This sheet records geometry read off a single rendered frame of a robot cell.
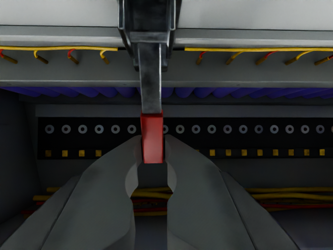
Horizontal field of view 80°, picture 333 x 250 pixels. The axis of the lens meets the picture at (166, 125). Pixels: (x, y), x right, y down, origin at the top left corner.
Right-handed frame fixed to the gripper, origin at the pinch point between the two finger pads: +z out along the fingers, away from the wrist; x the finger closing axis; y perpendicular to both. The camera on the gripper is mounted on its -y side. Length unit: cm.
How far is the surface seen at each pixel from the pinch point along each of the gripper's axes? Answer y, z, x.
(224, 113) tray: 3.8, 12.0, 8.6
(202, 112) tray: 3.6, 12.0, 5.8
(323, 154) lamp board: 8.7, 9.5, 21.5
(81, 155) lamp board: 8.2, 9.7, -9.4
